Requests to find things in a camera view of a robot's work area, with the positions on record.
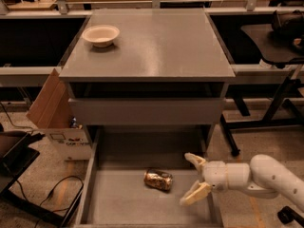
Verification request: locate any orange soda can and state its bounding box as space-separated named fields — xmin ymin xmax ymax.
xmin=143 ymin=169 xmax=173 ymax=191

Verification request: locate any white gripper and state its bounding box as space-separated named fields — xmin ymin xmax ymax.
xmin=180 ymin=153 xmax=228 ymax=206

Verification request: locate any open grey middle drawer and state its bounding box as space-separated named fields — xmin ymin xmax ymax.
xmin=74 ymin=126 xmax=223 ymax=228

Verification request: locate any cardboard box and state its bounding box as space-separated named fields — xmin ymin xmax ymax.
xmin=27 ymin=70 xmax=91 ymax=161

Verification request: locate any black cable on floor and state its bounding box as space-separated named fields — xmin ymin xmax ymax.
xmin=12 ymin=174 xmax=85 ymax=228

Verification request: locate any black stand base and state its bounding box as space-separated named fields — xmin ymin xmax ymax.
xmin=0 ymin=131 xmax=83 ymax=228

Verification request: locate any black chair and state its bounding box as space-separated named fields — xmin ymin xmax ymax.
xmin=241 ymin=10 xmax=304 ymax=68

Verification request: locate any black caster wheel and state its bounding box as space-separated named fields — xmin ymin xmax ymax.
xmin=277 ymin=206 xmax=304 ymax=228

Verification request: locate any grey drawer cabinet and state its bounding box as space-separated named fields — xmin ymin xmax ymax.
xmin=60 ymin=9 xmax=235 ymax=140

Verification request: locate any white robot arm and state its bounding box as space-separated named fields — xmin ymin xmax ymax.
xmin=180 ymin=153 xmax=304 ymax=212

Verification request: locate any closed grey top drawer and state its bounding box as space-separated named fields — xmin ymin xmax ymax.
xmin=68 ymin=98 xmax=223 ymax=125

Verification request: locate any white paper bowl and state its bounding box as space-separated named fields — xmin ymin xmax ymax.
xmin=82 ymin=25 xmax=120 ymax=48

